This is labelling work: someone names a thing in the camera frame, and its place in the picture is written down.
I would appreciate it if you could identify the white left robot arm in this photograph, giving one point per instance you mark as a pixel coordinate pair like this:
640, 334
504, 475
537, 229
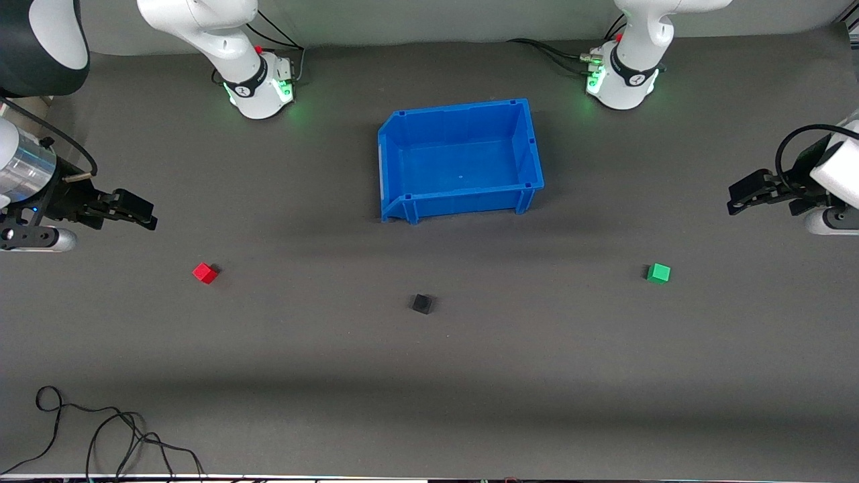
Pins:
631, 74

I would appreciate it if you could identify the green cube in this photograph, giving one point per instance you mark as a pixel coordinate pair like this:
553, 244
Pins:
659, 273

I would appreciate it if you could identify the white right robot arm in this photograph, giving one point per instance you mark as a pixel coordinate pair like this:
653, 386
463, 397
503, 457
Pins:
228, 40

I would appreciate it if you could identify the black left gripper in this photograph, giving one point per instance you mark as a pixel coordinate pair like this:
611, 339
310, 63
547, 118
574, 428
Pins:
797, 182

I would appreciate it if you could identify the blue plastic bin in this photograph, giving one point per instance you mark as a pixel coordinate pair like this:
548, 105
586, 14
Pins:
463, 161

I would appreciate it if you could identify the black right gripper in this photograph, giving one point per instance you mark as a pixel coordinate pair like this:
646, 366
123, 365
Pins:
65, 199

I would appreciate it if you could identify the red cube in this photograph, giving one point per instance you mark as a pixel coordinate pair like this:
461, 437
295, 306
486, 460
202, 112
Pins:
205, 273

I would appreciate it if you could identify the black cube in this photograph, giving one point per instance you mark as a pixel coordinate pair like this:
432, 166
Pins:
421, 304

